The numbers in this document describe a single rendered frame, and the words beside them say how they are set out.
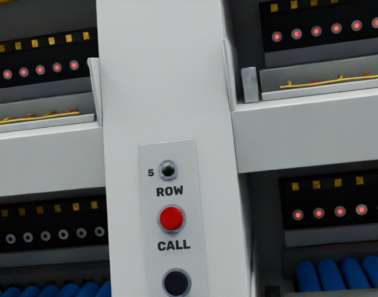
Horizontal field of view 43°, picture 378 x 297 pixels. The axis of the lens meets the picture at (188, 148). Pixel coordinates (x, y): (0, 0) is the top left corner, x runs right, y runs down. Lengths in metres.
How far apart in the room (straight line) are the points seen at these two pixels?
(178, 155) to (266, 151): 0.06
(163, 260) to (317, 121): 0.14
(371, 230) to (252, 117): 0.21
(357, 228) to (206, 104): 0.23
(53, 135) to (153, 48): 0.10
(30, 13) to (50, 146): 0.31
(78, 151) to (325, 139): 0.18
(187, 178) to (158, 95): 0.06
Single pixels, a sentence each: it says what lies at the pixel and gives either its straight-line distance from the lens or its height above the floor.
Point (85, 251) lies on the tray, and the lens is 0.54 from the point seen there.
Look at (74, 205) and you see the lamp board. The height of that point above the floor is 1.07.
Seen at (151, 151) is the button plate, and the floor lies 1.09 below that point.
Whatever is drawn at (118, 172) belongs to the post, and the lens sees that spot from 0.35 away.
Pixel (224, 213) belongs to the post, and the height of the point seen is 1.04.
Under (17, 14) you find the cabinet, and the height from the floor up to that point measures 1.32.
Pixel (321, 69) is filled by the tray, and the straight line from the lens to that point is 0.42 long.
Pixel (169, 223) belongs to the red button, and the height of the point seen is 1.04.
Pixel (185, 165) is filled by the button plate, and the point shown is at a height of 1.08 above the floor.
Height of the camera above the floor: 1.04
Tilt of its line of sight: 9 degrees up
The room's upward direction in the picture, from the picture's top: 5 degrees counter-clockwise
